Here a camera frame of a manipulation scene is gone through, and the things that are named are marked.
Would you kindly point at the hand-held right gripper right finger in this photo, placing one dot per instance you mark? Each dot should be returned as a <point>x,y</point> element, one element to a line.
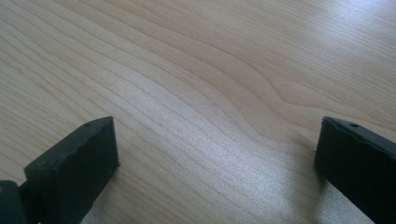
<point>358,165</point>

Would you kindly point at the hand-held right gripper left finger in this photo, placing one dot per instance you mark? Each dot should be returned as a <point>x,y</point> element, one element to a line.
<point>74,168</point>

